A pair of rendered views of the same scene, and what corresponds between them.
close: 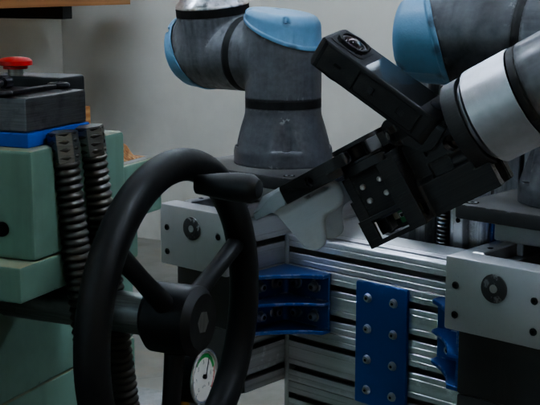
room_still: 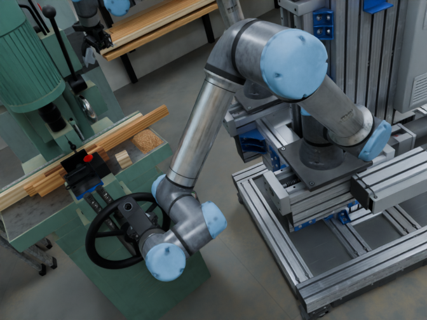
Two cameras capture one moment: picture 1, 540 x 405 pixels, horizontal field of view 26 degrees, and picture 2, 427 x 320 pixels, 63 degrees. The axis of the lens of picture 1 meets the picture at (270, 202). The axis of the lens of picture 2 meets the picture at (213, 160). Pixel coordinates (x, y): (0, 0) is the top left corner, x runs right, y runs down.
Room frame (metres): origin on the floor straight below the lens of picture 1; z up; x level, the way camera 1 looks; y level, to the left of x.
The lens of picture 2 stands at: (0.60, -0.66, 1.66)
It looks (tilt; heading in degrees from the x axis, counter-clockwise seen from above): 41 degrees down; 41
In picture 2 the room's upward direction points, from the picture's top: 18 degrees counter-clockwise
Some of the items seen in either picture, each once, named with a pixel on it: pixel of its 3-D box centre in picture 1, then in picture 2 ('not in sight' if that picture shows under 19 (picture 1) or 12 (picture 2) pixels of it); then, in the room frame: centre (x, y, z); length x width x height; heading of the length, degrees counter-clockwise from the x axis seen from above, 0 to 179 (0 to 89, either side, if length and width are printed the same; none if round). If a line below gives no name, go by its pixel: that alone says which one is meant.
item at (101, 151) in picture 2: not in sight; (84, 165); (1.07, 0.34, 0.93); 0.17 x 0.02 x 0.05; 155
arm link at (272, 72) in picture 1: (280, 52); not in sight; (1.78, -0.01, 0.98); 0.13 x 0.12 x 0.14; 49
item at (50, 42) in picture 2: not in sight; (60, 51); (1.32, 0.52, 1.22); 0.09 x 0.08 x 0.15; 65
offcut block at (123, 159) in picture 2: not in sight; (123, 159); (1.15, 0.22, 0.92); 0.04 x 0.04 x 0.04; 56
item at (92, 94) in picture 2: not in sight; (89, 100); (1.32, 0.49, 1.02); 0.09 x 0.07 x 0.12; 155
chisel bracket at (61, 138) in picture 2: not in sight; (65, 134); (1.11, 0.41, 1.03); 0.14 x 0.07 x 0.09; 65
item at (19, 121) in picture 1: (19, 103); (87, 174); (1.00, 0.22, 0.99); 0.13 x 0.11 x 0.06; 155
